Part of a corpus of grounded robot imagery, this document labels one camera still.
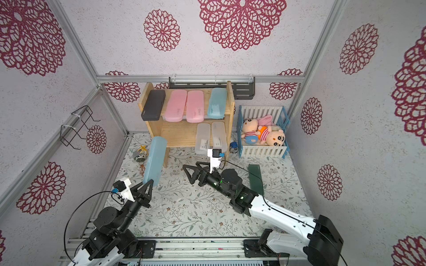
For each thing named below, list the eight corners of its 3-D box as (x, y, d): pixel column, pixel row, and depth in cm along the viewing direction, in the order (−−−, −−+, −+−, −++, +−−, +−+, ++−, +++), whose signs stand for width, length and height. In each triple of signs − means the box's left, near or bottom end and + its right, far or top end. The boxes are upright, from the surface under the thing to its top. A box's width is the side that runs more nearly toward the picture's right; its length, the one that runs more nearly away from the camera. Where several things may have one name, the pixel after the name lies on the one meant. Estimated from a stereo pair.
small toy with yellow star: (135, 163, 107) (130, 156, 101) (144, 151, 113) (140, 144, 107) (142, 165, 105) (138, 158, 99) (151, 154, 111) (148, 146, 105)
